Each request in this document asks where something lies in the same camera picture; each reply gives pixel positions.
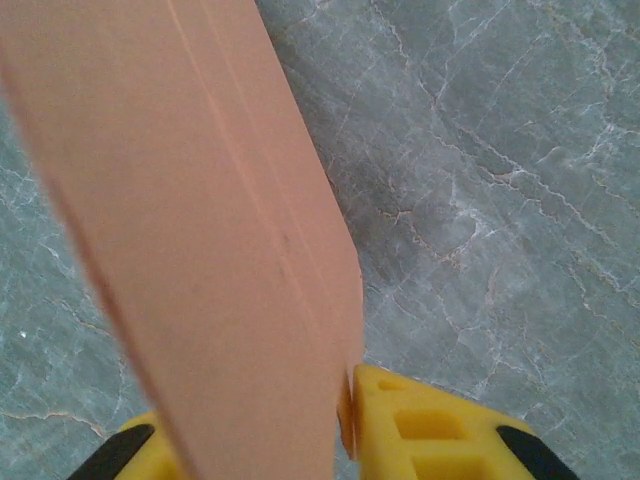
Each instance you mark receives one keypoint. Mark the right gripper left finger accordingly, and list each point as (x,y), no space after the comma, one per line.
(145,460)

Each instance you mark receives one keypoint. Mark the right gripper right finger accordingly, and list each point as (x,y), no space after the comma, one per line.
(440,440)

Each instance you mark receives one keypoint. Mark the orange paper box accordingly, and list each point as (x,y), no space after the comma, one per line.
(175,200)

